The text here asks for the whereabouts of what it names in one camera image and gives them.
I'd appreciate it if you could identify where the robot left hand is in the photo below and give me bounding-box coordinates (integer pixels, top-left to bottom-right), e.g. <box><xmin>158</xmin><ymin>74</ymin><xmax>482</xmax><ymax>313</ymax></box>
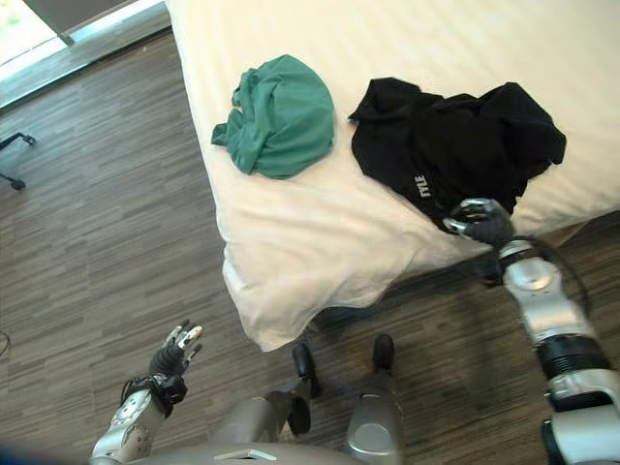
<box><xmin>147</xmin><ymin>319</ymin><xmax>204</xmax><ymax>380</ymax></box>

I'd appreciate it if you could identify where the white bed sheet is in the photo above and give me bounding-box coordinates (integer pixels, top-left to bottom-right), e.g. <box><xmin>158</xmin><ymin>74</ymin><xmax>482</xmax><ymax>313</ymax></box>
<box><xmin>164</xmin><ymin>0</ymin><xmax>620</xmax><ymax>354</ymax></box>

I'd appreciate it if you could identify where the green crumpled garment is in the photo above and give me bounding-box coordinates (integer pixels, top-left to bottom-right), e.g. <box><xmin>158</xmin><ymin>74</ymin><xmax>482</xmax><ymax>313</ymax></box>
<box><xmin>210</xmin><ymin>53</ymin><xmax>337</xmax><ymax>181</ymax></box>

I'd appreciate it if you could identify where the black chair base with caster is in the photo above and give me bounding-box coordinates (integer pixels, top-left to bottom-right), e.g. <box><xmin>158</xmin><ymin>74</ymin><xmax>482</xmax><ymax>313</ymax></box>
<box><xmin>0</xmin><ymin>132</ymin><xmax>38</xmax><ymax>191</ymax></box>

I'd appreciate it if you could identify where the metal window sill track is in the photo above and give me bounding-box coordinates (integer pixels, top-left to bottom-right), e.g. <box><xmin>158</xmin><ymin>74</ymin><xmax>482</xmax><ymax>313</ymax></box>
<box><xmin>0</xmin><ymin>0</ymin><xmax>171</xmax><ymax>111</ymax></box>

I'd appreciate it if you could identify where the silver robot left leg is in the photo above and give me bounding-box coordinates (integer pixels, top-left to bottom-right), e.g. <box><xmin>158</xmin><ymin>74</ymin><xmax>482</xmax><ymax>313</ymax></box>
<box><xmin>212</xmin><ymin>342</ymin><xmax>322</xmax><ymax>450</ymax></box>

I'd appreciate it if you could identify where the black garment with white print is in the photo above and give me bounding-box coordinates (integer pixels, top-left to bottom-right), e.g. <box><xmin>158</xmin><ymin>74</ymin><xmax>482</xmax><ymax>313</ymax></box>
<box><xmin>348</xmin><ymin>77</ymin><xmax>568</xmax><ymax>233</ymax></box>

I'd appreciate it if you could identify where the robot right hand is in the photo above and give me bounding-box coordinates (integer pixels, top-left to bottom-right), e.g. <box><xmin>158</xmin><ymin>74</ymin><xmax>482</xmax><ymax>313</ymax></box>
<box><xmin>442</xmin><ymin>197</ymin><xmax>516</xmax><ymax>251</ymax></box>

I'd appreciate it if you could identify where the silver robot torso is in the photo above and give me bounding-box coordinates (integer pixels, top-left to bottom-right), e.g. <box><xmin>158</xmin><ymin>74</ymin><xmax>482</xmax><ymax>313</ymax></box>
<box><xmin>139</xmin><ymin>438</ymin><xmax>369</xmax><ymax>465</ymax></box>

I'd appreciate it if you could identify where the silver robot leg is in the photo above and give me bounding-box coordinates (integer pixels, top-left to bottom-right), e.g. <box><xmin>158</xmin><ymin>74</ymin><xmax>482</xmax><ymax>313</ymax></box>
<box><xmin>344</xmin><ymin>333</ymin><xmax>406</xmax><ymax>465</ymax></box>
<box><xmin>212</xmin><ymin>342</ymin><xmax>322</xmax><ymax>450</ymax></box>

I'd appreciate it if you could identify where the silver robot right leg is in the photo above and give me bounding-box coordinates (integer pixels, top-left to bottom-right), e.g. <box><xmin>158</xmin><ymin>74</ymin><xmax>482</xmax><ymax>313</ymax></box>
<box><xmin>344</xmin><ymin>333</ymin><xmax>406</xmax><ymax>465</ymax></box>

